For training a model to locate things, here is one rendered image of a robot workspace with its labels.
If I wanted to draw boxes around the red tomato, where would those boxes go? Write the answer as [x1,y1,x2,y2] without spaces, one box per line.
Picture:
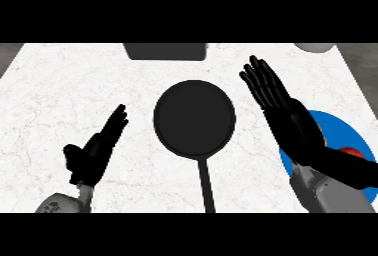
[339,146,367,160]

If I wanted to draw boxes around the blue plate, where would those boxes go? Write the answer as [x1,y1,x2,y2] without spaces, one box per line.
[278,110,378,205]

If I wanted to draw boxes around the black frying pan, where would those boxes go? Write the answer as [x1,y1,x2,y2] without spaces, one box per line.
[153,79,238,214]

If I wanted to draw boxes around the dark grey appliance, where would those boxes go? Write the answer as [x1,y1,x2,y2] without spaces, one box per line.
[122,43,210,62]

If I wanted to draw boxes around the pale grey round object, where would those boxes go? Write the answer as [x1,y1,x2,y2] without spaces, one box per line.
[293,43,337,54]

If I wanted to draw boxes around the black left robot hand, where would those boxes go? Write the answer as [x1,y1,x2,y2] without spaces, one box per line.
[63,103,131,188]

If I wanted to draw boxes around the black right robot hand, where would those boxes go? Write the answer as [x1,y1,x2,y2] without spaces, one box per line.
[238,54,378,191]

